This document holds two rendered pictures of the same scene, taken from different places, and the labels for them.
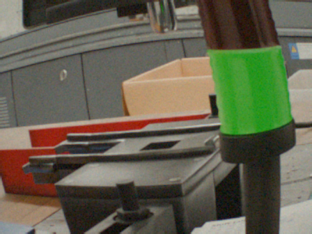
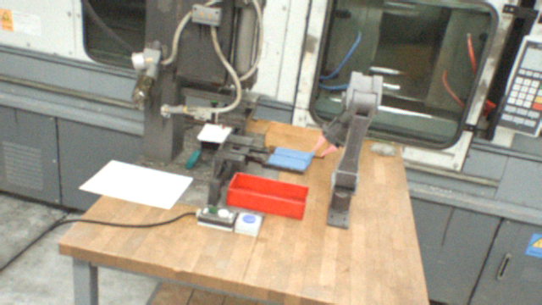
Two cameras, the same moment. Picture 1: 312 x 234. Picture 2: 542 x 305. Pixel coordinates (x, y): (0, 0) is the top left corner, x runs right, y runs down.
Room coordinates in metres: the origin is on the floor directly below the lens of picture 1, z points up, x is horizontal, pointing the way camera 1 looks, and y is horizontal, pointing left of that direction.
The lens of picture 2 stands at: (2.20, -0.33, 1.74)
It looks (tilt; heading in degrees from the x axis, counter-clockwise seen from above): 25 degrees down; 164
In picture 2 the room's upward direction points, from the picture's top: 8 degrees clockwise
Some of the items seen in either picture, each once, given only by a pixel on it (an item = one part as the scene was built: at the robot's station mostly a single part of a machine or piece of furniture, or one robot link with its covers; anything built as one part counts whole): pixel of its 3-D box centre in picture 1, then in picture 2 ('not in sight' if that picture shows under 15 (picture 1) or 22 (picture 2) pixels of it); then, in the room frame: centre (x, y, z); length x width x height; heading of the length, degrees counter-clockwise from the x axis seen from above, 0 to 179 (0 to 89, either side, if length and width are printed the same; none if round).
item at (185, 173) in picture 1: (164, 155); (235, 147); (0.63, 0.00, 0.98); 0.20 x 0.10 x 0.01; 157
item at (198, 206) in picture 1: (172, 205); (233, 158); (0.63, 0.00, 0.94); 0.20 x 0.10 x 0.07; 157
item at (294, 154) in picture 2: not in sight; (295, 151); (0.55, 0.25, 0.93); 0.15 x 0.07 x 0.03; 67
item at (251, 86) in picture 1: (253, 85); not in sight; (0.34, -0.04, 1.07); 0.04 x 0.04 x 0.03
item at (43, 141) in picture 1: (92, 161); (268, 195); (0.88, 0.07, 0.93); 0.25 x 0.12 x 0.06; 67
